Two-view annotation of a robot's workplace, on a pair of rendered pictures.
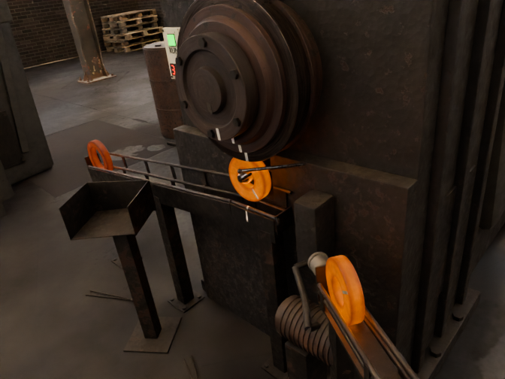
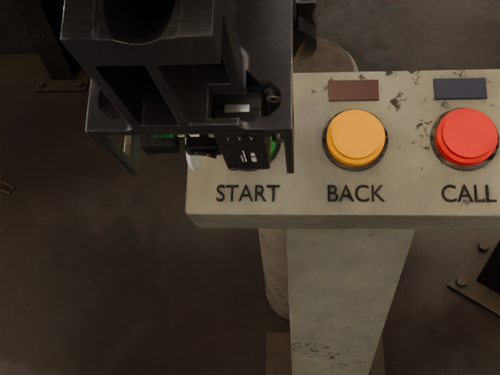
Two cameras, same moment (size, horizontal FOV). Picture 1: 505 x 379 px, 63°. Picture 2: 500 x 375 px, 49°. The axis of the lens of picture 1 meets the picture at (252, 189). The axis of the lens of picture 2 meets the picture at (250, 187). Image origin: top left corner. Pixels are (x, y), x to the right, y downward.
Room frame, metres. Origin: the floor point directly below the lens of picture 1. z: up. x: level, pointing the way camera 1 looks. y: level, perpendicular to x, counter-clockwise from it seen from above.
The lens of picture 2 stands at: (0.02, 0.27, 0.90)
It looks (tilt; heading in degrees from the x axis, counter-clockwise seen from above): 54 degrees down; 323
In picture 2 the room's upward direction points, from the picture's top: 7 degrees counter-clockwise
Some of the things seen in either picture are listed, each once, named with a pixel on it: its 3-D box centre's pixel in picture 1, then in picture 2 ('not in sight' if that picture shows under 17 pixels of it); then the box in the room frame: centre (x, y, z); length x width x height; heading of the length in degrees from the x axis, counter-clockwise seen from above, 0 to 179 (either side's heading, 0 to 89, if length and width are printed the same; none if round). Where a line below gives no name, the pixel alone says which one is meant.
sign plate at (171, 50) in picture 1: (190, 55); not in sight; (1.49, 0.16, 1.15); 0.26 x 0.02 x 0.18; 44
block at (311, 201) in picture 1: (316, 232); not in sight; (1.01, -0.17, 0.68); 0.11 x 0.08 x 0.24; 134
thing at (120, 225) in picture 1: (129, 270); not in sight; (1.37, 0.54, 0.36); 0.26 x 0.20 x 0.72; 79
